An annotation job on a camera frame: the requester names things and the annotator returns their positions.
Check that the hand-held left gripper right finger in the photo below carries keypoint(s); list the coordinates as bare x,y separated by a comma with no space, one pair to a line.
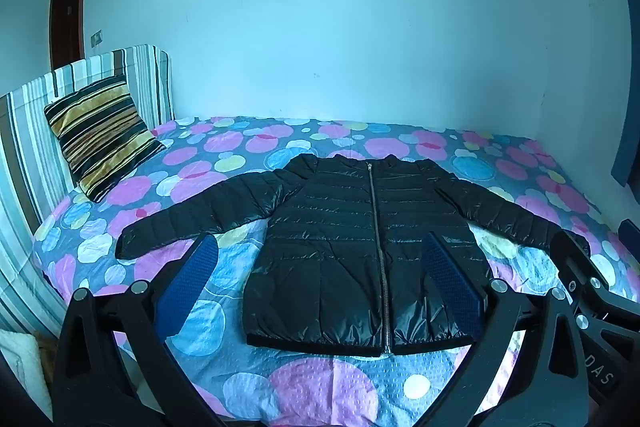
450,279

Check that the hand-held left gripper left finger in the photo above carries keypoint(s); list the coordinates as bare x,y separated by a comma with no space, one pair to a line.
197,269

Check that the striped yellow black pillow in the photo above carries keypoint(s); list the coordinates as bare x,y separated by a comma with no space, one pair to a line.
100,132

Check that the wall switch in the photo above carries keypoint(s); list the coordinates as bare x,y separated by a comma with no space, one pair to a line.
97,38

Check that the polka-dot bedspread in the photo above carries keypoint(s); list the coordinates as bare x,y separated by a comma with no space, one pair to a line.
300,387

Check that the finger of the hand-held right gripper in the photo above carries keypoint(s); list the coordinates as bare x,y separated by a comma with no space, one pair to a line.
580,274
631,234

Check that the black puffer jacket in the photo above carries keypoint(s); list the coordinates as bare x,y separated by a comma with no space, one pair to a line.
325,257

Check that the white cloth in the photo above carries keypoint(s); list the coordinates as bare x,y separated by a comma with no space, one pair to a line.
22,372

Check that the dark brown door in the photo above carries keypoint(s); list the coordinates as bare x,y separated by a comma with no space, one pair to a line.
67,22

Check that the striped headboard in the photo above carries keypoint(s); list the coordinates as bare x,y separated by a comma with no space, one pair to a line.
30,157

